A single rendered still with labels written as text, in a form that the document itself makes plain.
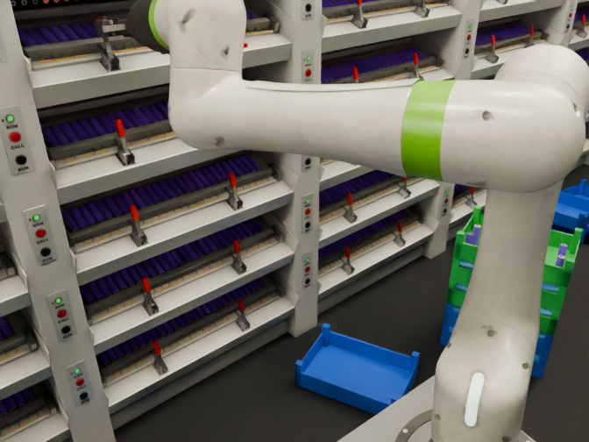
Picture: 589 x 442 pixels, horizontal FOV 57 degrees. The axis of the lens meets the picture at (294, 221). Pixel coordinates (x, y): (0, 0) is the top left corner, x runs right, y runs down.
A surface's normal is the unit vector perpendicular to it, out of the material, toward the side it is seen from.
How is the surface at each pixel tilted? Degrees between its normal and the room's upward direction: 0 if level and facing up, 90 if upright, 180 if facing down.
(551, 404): 0
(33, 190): 90
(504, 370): 12
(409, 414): 5
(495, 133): 70
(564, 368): 0
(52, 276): 90
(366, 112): 57
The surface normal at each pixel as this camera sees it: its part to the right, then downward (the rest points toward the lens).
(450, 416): -0.82, 0.35
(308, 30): 0.65, 0.36
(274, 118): -0.45, 0.17
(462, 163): -0.47, 0.62
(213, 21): 0.31, 0.36
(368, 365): -0.01, -0.88
